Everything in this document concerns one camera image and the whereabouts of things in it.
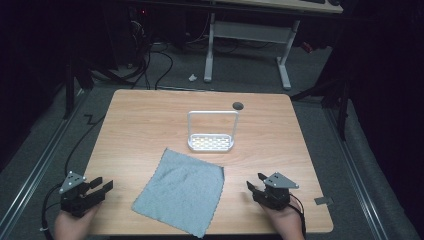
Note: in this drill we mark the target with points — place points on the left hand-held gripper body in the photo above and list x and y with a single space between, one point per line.
77 202

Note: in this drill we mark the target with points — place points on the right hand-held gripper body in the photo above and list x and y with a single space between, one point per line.
275 196

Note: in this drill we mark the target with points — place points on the grey cloth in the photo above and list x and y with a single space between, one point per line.
180 193

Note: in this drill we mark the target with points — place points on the person's left hand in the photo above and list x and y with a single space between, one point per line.
71 224

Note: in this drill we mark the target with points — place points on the person's right hand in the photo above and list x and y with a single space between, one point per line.
284 221

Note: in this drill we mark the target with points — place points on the black stand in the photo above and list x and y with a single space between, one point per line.
342 115
69 95

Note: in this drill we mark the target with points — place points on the crumpled white paper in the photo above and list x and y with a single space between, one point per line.
192 78

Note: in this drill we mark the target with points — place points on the red object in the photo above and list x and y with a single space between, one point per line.
307 47

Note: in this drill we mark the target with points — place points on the white-framed desk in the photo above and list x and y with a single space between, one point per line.
250 31

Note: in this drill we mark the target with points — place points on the metal floor rail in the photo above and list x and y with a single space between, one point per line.
356 173
33 173

